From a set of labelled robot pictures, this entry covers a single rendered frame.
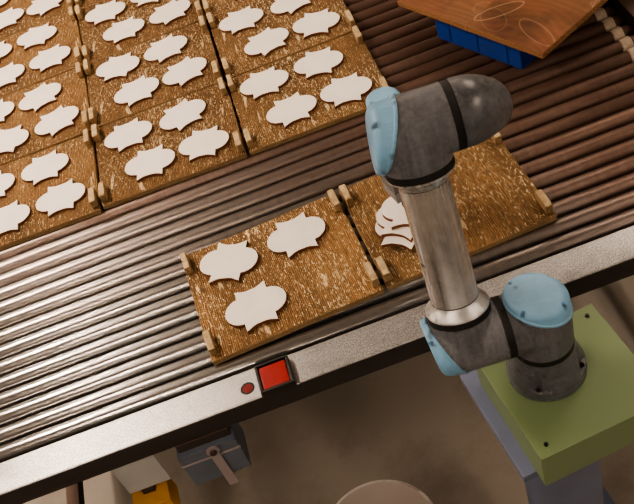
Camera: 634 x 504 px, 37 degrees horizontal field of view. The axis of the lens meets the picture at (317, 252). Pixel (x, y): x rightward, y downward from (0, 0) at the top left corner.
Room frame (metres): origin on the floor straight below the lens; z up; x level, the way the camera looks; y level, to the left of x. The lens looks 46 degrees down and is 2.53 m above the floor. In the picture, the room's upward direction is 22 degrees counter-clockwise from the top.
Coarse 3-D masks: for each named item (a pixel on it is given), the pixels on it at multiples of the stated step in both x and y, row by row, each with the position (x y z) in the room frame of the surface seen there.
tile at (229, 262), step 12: (216, 252) 1.67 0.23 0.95; (228, 252) 1.65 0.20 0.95; (240, 252) 1.64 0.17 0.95; (252, 252) 1.62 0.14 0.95; (204, 264) 1.64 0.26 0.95; (216, 264) 1.63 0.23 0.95; (228, 264) 1.61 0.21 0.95; (240, 264) 1.60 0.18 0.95; (252, 264) 1.58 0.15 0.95; (216, 276) 1.59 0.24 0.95; (228, 276) 1.58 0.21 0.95; (240, 276) 1.57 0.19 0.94
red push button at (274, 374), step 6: (282, 360) 1.30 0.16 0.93; (270, 366) 1.29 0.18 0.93; (276, 366) 1.29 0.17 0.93; (282, 366) 1.28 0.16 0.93; (264, 372) 1.28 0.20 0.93; (270, 372) 1.28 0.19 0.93; (276, 372) 1.27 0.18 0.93; (282, 372) 1.26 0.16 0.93; (264, 378) 1.27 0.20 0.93; (270, 378) 1.26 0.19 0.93; (276, 378) 1.26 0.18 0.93; (282, 378) 1.25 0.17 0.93; (288, 378) 1.24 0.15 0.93; (264, 384) 1.25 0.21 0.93; (270, 384) 1.25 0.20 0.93; (276, 384) 1.24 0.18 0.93
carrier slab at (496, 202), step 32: (480, 160) 1.64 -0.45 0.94; (512, 160) 1.60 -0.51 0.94; (352, 192) 1.70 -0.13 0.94; (384, 192) 1.66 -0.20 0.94; (480, 192) 1.54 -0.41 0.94; (512, 192) 1.50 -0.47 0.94; (480, 224) 1.45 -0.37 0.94; (512, 224) 1.41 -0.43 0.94; (544, 224) 1.39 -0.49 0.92; (384, 256) 1.46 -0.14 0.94; (416, 256) 1.43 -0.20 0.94
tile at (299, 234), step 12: (300, 216) 1.68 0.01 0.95; (312, 216) 1.66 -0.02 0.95; (288, 228) 1.65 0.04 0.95; (300, 228) 1.64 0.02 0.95; (312, 228) 1.62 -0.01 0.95; (324, 228) 1.61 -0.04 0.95; (276, 240) 1.63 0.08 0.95; (288, 240) 1.61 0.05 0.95; (300, 240) 1.60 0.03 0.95; (312, 240) 1.58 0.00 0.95; (276, 252) 1.59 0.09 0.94; (288, 252) 1.58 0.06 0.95; (300, 252) 1.57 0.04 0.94
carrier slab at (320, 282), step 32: (192, 256) 1.70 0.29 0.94; (320, 256) 1.54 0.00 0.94; (352, 256) 1.50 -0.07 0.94; (192, 288) 1.59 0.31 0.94; (224, 288) 1.55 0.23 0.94; (288, 288) 1.48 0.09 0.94; (320, 288) 1.44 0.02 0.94; (352, 288) 1.41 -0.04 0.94; (224, 320) 1.46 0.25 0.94; (288, 320) 1.39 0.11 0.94; (224, 352) 1.37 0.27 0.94
